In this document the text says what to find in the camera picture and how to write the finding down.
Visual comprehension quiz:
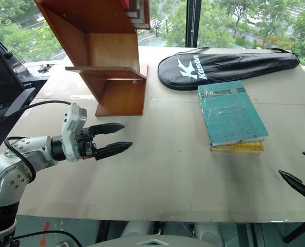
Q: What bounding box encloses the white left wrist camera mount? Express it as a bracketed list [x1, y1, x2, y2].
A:
[61, 102, 88, 163]

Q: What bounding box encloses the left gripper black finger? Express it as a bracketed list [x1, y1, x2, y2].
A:
[94, 141, 133, 161]
[90, 122, 126, 136]

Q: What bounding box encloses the bunch of keys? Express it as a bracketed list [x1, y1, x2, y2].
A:
[37, 63, 56, 73]

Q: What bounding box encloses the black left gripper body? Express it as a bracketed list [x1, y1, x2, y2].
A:
[75, 126, 98, 160]

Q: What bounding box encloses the teal book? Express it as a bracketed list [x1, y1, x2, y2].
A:
[197, 80, 269, 148]

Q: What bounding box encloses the brown wooden bookshelf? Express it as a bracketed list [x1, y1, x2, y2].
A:
[33, 0, 151, 118]

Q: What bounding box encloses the grey rounded robot body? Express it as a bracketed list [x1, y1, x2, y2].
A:
[85, 220, 222, 247]

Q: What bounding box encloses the black table leg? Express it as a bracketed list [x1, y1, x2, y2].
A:
[282, 222, 305, 244]

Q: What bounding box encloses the dark window frame post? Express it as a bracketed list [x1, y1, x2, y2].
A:
[187, 0, 201, 48]

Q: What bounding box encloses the black cable under table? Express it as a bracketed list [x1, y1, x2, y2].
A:
[12, 230, 84, 247]

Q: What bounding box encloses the yellow book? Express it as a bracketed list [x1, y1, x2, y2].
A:
[210, 140, 265, 156]

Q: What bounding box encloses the black Kason racket bag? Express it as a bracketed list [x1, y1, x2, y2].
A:
[157, 47, 300, 91]

